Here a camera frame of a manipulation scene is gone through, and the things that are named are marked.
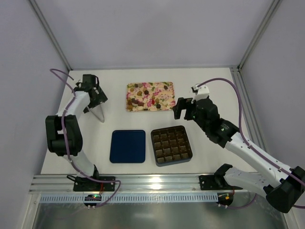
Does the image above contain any floral rectangular tray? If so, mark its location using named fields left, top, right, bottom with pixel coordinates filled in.
left=126, top=82, right=176, bottom=112

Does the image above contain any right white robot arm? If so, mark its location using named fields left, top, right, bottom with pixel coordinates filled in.
left=173, top=97, right=305, bottom=213

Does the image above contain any aluminium frame post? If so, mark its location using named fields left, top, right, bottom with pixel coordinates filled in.
left=237, top=0, right=283, bottom=71
left=27, top=0, right=72, bottom=71

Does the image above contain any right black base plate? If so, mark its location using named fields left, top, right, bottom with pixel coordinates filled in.
left=199, top=175, right=232, bottom=190

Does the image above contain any left aluminium frame post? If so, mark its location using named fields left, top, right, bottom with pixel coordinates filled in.
left=27, top=0, right=72, bottom=71

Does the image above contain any right aluminium frame post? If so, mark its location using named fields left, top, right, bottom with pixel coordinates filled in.
left=237, top=0, right=283, bottom=71

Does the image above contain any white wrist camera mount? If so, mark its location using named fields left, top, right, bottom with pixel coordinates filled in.
left=191, top=83, right=210, bottom=104

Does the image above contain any purple cable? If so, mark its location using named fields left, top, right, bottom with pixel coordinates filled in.
left=194, top=77, right=305, bottom=210
left=49, top=68, right=122, bottom=207

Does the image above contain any dark chocolate box with dividers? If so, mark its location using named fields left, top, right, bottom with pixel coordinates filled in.
left=151, top=125, right=193, bottom=167

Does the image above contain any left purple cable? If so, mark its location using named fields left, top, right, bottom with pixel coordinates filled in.
left=49, top=68, right=122, bottom=207

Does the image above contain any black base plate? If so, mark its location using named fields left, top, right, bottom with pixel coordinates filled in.
left=70, top=176, right=116, bottom=192
left=199, top=175, right=232, bottom=190

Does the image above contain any aluminium mounting rail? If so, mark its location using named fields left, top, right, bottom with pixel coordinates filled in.
left=29, top=173, right=244, bottom=193

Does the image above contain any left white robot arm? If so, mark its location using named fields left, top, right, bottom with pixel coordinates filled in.
left=45, top=74, right=108, bottom=182

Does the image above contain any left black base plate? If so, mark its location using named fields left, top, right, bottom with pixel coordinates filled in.
left=70, top=176, right=116, bottom=192

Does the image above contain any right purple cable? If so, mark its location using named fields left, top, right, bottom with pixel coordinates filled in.
left=194, top=77, right=305, bottom=210

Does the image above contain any white slotted cable duct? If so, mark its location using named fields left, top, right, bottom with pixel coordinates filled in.
left=40, top=193, right=218, bottom=204

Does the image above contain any dark blue box lid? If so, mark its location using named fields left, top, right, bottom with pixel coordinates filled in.
left=110, top=130, right=146, bottom=164

